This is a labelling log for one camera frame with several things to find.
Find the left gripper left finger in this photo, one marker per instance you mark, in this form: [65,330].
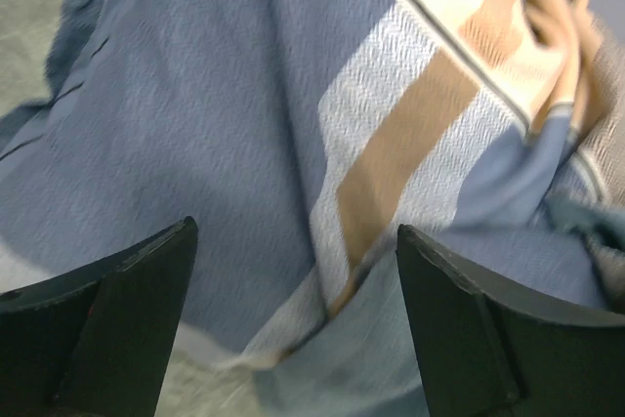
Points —
[96,341]

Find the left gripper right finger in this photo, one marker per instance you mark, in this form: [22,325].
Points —
[489,346]

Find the blue plaid pillowcase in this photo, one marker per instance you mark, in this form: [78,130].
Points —
[300,134]

